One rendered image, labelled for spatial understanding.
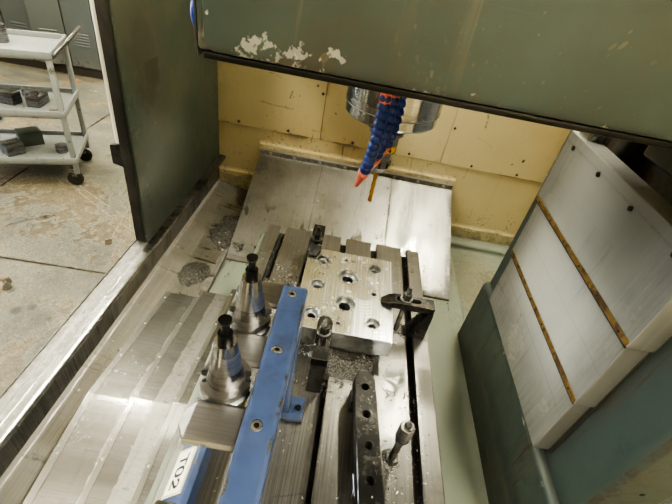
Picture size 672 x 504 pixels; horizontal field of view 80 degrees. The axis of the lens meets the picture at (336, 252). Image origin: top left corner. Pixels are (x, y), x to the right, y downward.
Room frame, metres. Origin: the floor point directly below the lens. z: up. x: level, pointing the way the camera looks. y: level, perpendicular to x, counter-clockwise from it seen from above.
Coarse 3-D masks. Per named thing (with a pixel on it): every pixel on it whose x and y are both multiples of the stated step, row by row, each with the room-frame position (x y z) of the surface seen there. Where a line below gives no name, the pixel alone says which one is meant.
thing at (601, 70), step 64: (256, 0) 0.37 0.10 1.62; (320, 0) 0.37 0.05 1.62; (384, 0) 0.37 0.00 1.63; (448, 0) 0.37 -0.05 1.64; (512, 0) 0.37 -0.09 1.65; (576, 0) 0.37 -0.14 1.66; (640, 0) 0.37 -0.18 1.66; (256, 64) 0.37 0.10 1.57; (320, 64) 0.37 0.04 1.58; (384, 64) 0.37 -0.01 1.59; (448, 64) 0.37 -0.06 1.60; (512, 64) 0.37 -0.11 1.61; (576, 64) 0.37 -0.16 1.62; (640, 64) 0.37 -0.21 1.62; (576, 128) 0.38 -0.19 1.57; (640, 128) 0.37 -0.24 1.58
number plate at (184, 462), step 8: (192, 448) 0.32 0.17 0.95; (184, 456) 0.31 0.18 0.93; (192, 456) 0.30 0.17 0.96; (176, 464) 0.30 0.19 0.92; (184, 464) 0.29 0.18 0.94; (176, 472) 0.28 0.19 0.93; (184, 472) 0.28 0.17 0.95; (176, 480) 0.27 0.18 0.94; (184, 480) 0.27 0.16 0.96; (168, 488) 0.26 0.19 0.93; (176, 488) 0.26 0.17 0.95; (168, 496) 0.25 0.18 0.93
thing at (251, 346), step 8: (240, 336) 0.36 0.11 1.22; (248, 336) 0.36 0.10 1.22; (256, 336) 0.36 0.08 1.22; (264, 336) 0.37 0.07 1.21; (240, 344) 0.34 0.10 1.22; (248, 344) 0.35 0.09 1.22; (256, 344) 0.35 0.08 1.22; (264, 344) 0.35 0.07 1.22; (240, 352) 0.33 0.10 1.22; (248, 352) 0.33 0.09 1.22; (256, 352) 0.34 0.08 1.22; (248, 360) 0.32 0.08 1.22; (256, 360) 0.32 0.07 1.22; (256, 368) 0.32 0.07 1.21
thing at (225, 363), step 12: (216, 336) 0.29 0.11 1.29; (216, 348) 0.28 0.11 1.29; (228, 348) 0.28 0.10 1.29; (216, 360) 0.27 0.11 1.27; (228, 360) 0.27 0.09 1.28; (240, 360) 0.29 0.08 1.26; (216, 372) 0.27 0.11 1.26; (228, 372) 0.27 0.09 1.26; (240, 372) 0.28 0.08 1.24; (216, 384) 0.27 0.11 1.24; (228, 384) 0.27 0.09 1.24; (240, 384) 0.28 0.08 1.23
